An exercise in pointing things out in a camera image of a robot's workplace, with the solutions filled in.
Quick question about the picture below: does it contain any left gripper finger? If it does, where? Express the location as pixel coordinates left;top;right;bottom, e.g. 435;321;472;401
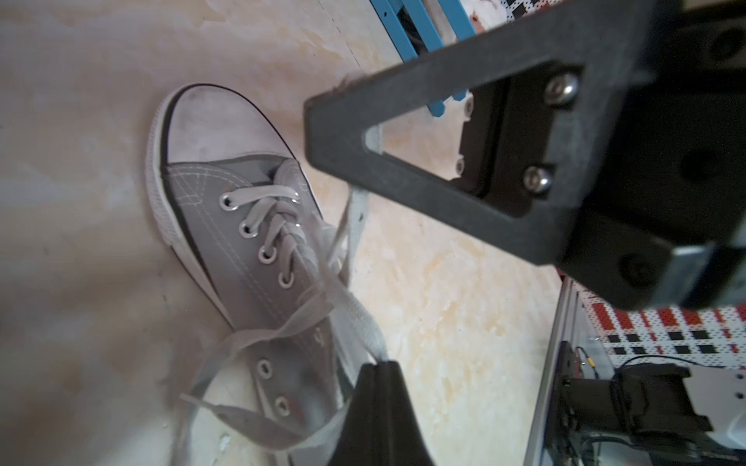
329;361;433;466

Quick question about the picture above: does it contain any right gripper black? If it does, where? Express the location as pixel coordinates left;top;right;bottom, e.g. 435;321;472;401
456;1;745;311

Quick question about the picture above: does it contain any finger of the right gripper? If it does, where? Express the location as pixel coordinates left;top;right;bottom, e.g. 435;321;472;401
304;1;659;265

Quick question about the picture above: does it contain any grey shoelace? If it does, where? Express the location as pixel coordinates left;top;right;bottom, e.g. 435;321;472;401
151;155;387;465

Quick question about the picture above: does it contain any grey canvas sneaker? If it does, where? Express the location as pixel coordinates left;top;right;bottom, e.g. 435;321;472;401
146;83;368;465

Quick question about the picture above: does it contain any blue white slatted crate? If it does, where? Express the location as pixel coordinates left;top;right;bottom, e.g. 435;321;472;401
369;0;476;118

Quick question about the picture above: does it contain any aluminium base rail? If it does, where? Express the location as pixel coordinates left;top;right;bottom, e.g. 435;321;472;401
524;277;613;465

